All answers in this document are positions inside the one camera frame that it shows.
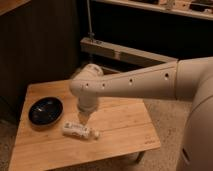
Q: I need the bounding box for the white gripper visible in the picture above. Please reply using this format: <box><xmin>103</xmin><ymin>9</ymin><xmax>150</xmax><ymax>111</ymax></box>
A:
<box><xmin>77</xmin><ymin>97</ymin><xmax>99</xmax><ymax>116</ymax></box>

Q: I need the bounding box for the white plastic bottle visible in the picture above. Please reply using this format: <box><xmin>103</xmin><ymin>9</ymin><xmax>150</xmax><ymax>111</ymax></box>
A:
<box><xmin>62</xmin><ymin>122</ymin><xmax>100</xmax><ymax>139</ymax></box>

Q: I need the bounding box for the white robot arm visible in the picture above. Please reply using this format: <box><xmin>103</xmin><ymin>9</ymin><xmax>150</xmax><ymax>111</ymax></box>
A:
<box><xmin>69</xmin><ymin>56</ymin><xmax>213</xmax><ymax>171</ymax></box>

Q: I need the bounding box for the black ceramic bowl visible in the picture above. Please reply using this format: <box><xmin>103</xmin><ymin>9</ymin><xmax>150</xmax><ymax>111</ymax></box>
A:
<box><xmin>28</xmin><ymin>97</ymin><xmax>63</xmax><ymax>126</ymax></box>

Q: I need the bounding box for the wooden table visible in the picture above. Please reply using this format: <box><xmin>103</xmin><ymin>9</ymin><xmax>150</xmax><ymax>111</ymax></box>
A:
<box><xmin>9</xmin><ymin>80</ymin><xmax>161</xmax><ymax>171</ymax></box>

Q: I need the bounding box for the metal pole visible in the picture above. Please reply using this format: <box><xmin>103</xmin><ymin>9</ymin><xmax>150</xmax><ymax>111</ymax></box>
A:
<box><xmin>86</xmin><ymin>0</ymin><xmax>94</xmax><ymax>42</ymax></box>

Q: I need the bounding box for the wooden cabinet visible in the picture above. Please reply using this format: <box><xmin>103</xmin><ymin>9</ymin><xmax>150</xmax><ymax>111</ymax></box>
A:
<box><xmin>0</xmin><ymin>0</ymin><xmax>79</xmax><ymax>115</ymax></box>

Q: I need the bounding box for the wooden shelf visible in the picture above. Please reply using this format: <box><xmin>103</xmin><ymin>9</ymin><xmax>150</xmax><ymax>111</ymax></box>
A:
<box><xmin>93</xmin><ymin>0</ymin><xmax>213</xmax><ymax>21</ymax></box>

